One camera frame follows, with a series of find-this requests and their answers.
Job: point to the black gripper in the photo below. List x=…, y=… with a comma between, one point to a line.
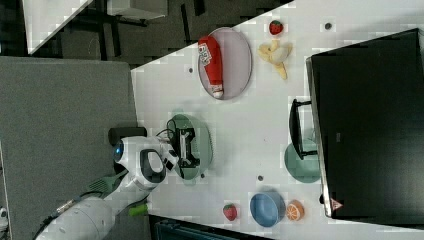
x=181, y=141

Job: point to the green strainer bowl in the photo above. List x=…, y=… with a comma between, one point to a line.
x=201, y=145

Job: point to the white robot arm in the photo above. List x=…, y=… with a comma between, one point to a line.
x=147, y=161

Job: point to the black cylinder holder upper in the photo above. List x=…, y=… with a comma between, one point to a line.
x=118, y=133

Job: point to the strawberry toy near bowl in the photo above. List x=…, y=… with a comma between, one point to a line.
x=230, y=212

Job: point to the green slotted spatula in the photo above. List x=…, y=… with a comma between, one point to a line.
x=105, y=185

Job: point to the red ketchup bottle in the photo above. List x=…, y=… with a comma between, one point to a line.
x=211, y=59

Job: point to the dark blue crate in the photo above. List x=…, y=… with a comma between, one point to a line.
x=172, y=230

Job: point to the grey round plate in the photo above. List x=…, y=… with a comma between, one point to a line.
x=236, y=60

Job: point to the blue bowl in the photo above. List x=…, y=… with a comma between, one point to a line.
x=267, y=208

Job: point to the peeled banana toy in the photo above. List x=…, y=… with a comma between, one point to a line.
x=275, y=54

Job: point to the orange slice toy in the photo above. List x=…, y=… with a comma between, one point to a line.
x=295, y=210

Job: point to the strawberry toy near banana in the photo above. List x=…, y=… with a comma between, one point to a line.
x=275, y=27

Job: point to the white side table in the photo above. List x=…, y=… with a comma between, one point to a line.
x=44, y=18

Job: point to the black toaster oven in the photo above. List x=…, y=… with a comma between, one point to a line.
x=367, y=102

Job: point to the green utensil handle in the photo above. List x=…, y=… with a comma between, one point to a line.
x=138, y=210

